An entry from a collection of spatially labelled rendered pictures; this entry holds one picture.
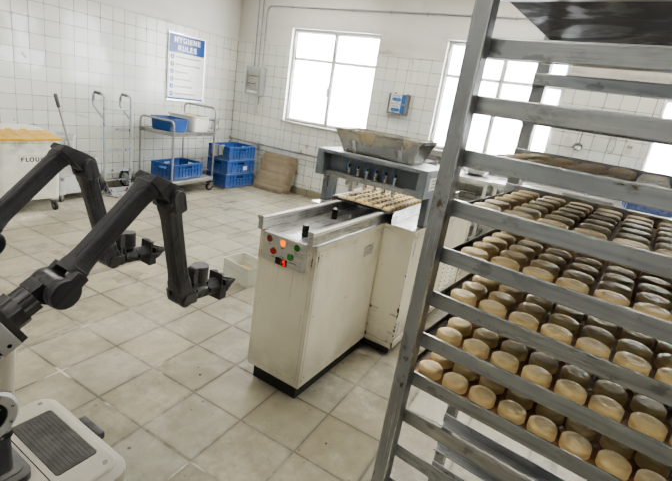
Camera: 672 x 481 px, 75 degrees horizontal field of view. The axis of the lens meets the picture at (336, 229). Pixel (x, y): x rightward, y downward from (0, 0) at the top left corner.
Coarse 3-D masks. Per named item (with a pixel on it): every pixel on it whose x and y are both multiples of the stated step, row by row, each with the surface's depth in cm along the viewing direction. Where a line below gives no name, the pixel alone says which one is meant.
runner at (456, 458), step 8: (440, 448) 135; (448, 448) 134; (448, 456) 132; (456, 456) 132; (464, 464) 130; (472, 464) 130; (472, 472) 127; (480, 472) 128; (488, 472) 127; (488, 480) 125; (496, 480) 126
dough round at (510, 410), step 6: (504, 402) 83; (510, 402) 84; (498, 408) 83; (504, 408) 82; (510, 408) 82; (516, 408) 82; (522, 408) 82; (498, 414) 82; (504, 414) 81; (510, 414) 80; (516, 414) 80; (522, 414) 81; (510, 420) 80; (516, 420) 80; (522, 420) 80
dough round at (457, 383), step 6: (450, 372) 90; (444, 378) 88; (450, 378) 88; (456, 378) 89; (462, 378) 89; (444, 384) 88; (450, 384) 87; (456, 384) 87; (462, 384) 87; (456, 390) 86; (462, 390) 86
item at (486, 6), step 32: (480, 0) 68; (480, 32) 68; (480, 64) 69; (448, 128) 73; (448, 160) 74; (448, 192) 75; (416, 288) 82; (416, 320) 83; (416, 352) 85; (384, 448) 92; (384, 480) 93
